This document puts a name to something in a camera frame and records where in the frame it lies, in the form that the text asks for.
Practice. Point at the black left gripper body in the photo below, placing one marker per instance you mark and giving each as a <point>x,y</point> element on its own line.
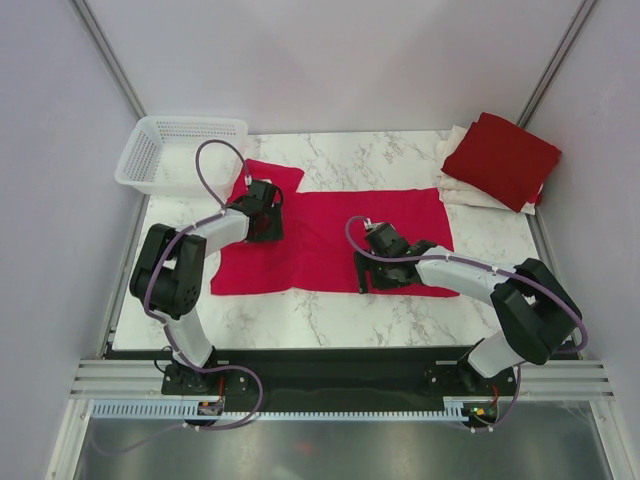
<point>272,230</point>

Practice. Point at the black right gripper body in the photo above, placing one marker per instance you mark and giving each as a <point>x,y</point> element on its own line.
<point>382,277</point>

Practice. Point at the cream folded t shirt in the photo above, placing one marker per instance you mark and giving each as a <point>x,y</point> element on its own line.
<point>453,191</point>

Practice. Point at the dark red folded t shirt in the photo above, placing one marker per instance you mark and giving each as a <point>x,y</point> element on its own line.
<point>503,161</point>

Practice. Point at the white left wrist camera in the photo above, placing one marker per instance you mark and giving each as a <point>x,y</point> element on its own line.
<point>248,179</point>

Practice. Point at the white slotted cable duct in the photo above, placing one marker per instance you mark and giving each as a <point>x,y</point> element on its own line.
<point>194,410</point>

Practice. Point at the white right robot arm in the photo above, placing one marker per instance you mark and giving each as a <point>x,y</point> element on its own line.
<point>537,316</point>

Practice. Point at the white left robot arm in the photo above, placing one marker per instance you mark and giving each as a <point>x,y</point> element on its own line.
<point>168,275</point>

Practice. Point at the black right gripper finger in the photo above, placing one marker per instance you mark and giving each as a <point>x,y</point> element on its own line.
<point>362,262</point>
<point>363,280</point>

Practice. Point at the bright red t shirt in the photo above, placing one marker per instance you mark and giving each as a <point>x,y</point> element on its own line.
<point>315,254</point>

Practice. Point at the white plastic basket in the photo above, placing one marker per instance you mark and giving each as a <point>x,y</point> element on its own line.
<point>159,156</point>

